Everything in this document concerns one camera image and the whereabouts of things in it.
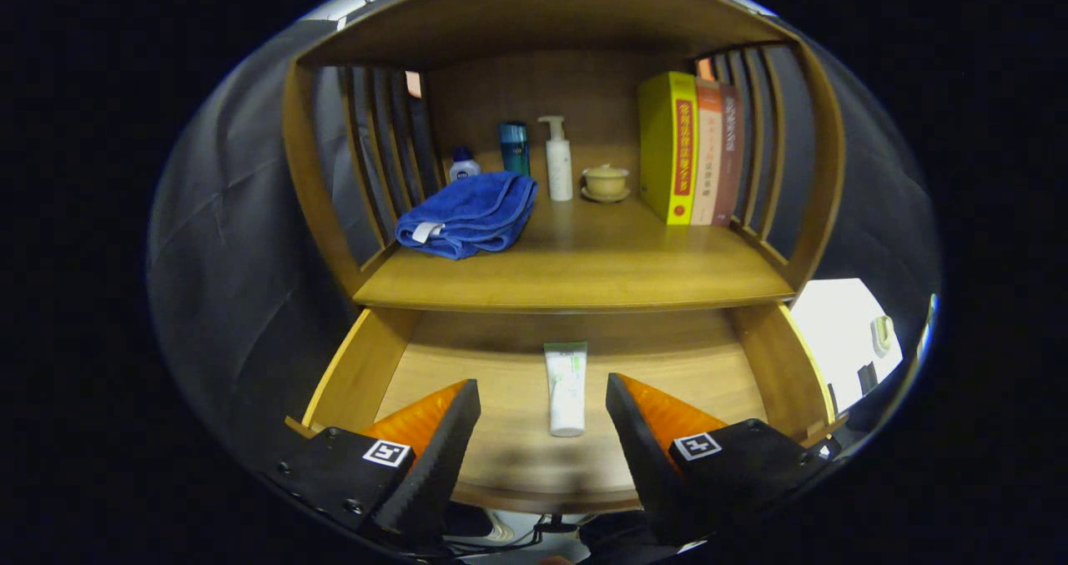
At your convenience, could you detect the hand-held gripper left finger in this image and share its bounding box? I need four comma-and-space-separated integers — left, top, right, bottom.
275, 379, 482, 549

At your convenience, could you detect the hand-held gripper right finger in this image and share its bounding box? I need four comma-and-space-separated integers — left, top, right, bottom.
606, 372, 835, 549

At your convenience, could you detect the white cream tube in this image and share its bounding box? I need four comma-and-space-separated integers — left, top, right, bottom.
544, 341, 588, 438

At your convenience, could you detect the wooden drawer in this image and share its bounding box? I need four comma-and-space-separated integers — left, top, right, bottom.
285, 302, 848, 516

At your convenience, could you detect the wooden countertop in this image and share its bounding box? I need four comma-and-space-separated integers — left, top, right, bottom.
354, 194, 795, 314

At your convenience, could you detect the wooden cabinet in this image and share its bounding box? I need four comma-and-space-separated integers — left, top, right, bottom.
282, 0, 846, 315

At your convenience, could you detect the white box appliance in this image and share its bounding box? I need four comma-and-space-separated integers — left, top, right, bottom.
788, 278, 904, 416

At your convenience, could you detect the blue folded towel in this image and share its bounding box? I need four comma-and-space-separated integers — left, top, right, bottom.
395, 171, 539, 260

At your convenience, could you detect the beige lidded teacup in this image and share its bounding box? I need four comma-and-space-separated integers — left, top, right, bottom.
581, 164, 632, 204

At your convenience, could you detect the small white blue-capped bottle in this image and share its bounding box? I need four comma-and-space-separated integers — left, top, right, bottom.
449, 146, 482, 184

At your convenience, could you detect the white pump bottle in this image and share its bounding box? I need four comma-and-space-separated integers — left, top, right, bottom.
538, 115, 575, 203

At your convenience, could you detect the orange and white book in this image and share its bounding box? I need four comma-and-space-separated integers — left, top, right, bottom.
691, 78, 724, 227

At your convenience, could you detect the yellow book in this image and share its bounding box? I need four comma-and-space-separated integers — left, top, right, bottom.
637, 71, 699, 227

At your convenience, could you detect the teal cylindrical bottle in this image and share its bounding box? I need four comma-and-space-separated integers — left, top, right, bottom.
498, 121, 531, 177

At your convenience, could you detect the dark red book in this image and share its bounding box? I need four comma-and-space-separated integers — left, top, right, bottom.
712, 83, 745, 229

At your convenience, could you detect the black cable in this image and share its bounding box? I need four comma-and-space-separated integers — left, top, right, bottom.
442, 511, 585, 556

